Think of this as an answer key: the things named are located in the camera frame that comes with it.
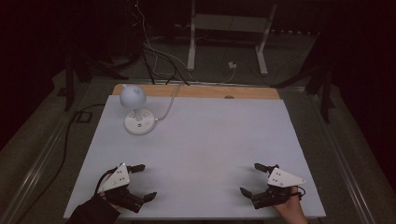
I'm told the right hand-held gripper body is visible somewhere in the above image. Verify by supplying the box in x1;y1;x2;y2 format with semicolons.
251;167;307;210

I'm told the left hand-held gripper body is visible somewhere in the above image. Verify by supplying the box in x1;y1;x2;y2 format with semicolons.
97;162;148;214

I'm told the person's left hand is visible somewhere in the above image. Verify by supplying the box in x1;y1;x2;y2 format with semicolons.
99;192;121;210

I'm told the person's right hand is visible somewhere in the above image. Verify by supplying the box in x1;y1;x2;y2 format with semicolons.
274;185;309;224

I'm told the white table mat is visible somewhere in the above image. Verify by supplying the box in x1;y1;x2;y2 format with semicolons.
63;94;327;220

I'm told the white desk lamp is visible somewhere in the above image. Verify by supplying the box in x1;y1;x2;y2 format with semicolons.
119;83;156;136

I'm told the black square floor socket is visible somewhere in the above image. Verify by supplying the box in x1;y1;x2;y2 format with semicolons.
75;110;93;123

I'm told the black stand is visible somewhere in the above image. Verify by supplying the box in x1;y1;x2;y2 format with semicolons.
63;52;130;112
270;60;336;124

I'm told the white metal stand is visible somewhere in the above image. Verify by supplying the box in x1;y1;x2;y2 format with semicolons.
187;0;278;77

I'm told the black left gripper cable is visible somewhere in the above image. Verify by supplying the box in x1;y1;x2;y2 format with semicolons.
93;166;119;198

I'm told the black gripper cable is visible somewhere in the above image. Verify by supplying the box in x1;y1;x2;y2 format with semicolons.
292;185;306;201
93;166;119;198

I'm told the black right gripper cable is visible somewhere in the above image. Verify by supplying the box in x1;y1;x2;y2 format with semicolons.
292;185;306;201

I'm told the long black floor cable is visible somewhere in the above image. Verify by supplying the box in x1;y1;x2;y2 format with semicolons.
15;103;106;224

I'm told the white lamp cable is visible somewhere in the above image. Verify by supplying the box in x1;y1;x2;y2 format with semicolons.
154;83;182;122

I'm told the black floor cable bundle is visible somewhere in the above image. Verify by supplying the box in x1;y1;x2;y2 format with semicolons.
140;43;191;87

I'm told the thin white floor cable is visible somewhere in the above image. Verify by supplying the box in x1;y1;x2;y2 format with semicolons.
135;4;236;85

